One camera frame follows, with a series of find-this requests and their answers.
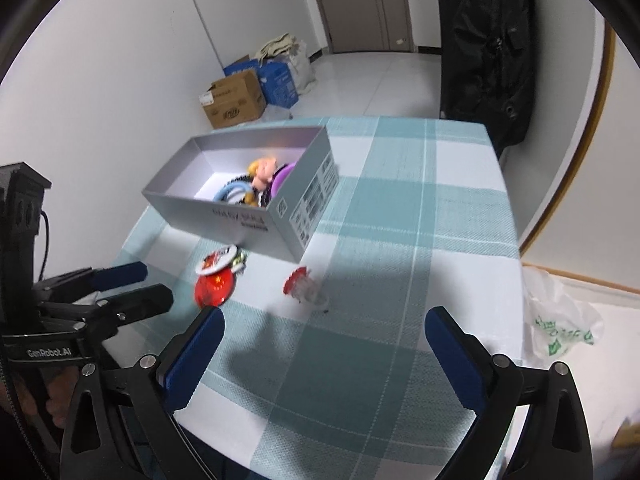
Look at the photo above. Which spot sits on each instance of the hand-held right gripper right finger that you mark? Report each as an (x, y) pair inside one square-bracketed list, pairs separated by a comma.
[(455, 360)]

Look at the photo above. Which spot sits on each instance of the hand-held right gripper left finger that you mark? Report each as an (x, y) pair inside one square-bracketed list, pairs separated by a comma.
[(195, 355)]

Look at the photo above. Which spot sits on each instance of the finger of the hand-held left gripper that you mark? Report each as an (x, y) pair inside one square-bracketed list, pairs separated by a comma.
[(120, 275), (140, 302)]

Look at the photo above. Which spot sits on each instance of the white red round badge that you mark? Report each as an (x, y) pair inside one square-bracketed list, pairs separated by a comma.
[(217, 259)]

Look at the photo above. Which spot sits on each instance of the red clear plastic charm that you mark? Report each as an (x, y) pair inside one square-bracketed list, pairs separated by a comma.
[(295, 280)]

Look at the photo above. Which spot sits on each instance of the grey cardboard box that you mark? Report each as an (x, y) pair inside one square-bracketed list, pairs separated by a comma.
[(240, 225)]

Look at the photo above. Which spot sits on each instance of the small cartoon doll charm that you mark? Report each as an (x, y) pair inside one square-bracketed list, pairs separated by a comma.
[(262, 170)]

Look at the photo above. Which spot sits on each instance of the person's left hand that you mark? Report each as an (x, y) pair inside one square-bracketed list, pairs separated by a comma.
[(52, 402)]

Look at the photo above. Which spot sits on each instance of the white green plastic bag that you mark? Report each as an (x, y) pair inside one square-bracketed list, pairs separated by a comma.
[(550, 310)]

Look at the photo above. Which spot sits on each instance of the teal checked tablecloth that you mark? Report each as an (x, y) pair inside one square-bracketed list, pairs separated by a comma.
[(375, 260)]

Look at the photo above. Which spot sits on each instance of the brown cardboard box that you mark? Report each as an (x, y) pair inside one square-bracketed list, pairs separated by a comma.
[(235, 100)]

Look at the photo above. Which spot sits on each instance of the flat blue cardboard box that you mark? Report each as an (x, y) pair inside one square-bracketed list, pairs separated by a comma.
[(240, 67)]

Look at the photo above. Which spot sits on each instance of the tall blue cardboard box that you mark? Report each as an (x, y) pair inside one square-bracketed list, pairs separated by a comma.
[(277, 82)]

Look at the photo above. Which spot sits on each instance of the white sack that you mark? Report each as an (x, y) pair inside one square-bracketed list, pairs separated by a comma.
[(305, 70)]

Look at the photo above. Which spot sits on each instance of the beige tote bag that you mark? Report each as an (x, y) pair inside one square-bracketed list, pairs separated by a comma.
[(280, 45)]

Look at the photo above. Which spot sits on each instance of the black backpack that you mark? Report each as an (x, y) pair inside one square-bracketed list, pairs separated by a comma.
[(485, 50)]

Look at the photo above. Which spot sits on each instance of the grey door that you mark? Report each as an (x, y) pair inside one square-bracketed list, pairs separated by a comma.
[(360, 5)]

